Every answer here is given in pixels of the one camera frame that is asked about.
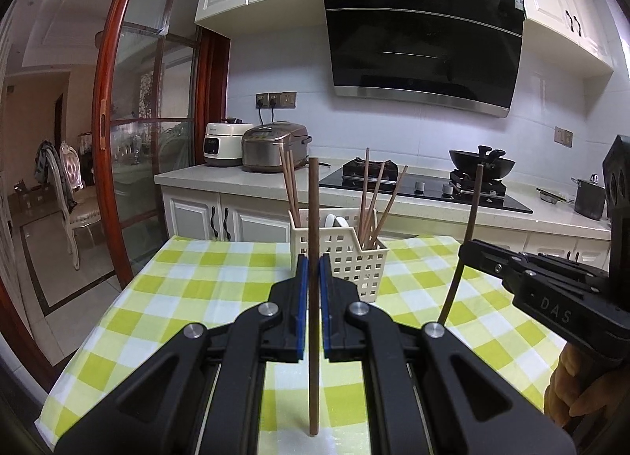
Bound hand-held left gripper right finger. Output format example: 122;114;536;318
317;253;576;455

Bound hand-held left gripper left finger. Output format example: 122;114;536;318
52;253;311;455

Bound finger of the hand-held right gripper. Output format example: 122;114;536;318
522;252;611;279
458;240;537;288

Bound cream plastic utensil holder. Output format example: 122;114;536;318
288;209;389;302

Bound person's right hand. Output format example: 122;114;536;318
544;344;613;431

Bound black glass gas cooktop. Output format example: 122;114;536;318
319;167;534;215

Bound steel stockpot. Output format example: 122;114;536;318
571;173;608;222

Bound black burner grate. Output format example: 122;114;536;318
449;170;507;197
342;158;399;180

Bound black wok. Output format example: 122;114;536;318
448;145;517;176

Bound green white checked tablecloth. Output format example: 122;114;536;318
34;234;572;455

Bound silver rice cooker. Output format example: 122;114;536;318
241;121;313;173

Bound white kitchen counter cabinet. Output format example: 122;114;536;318
154;157;616;279

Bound white electric cooker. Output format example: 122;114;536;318
203;117;254;169

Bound white ornate dining chair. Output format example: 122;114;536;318
46;141;102;271

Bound black range hood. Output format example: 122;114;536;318
319;0;526;118

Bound wood framed glass sliding door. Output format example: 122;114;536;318
93;0;222;288

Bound dark jacket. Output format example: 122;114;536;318
34;140;57;180

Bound wall outlet panel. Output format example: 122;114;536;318
255;91;297;110

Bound red wooden door frame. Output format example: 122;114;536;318
0;24;232;387

